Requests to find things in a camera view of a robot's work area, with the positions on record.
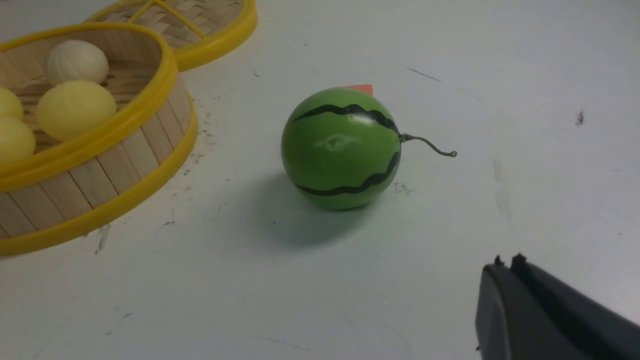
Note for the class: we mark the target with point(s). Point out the white cream bun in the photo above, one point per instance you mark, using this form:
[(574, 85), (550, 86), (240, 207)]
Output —
[(74, 60)]

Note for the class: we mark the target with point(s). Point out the yellow-rimmed bamboo steamer tray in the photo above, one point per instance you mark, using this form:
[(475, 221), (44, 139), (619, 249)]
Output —
[(66, 190)]

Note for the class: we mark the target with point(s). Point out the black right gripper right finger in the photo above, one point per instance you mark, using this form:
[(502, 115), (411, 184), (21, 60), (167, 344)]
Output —
[(592, 328)]

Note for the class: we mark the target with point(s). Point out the orange foam block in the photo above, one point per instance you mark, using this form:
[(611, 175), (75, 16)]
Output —
[(365, 88)]

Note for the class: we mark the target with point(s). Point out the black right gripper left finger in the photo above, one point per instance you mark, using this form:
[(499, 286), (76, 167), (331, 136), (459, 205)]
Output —
[(511, 325)]

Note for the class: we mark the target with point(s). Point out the yellow bun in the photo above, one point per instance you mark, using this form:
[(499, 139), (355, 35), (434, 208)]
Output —
[(73, 108), (17, 141), (11, 105)]

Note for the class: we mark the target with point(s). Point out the green toy watermelon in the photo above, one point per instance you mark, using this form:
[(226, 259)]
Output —
[(341, 148)]

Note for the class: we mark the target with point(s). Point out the yellow-rimmed woven steamer lid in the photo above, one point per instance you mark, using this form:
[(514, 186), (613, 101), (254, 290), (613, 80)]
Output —
[(199, 31)]

